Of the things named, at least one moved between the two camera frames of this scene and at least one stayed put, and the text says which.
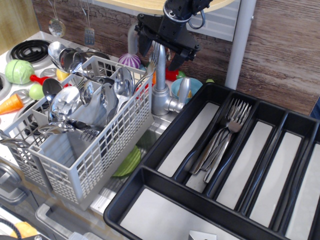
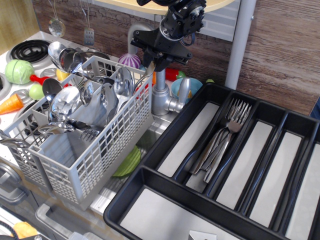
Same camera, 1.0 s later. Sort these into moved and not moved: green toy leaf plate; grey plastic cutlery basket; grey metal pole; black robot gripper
Moved: black robot gripper
Not moved: grey metal pole; grey plastic cutlery basket; green toy leaf plate
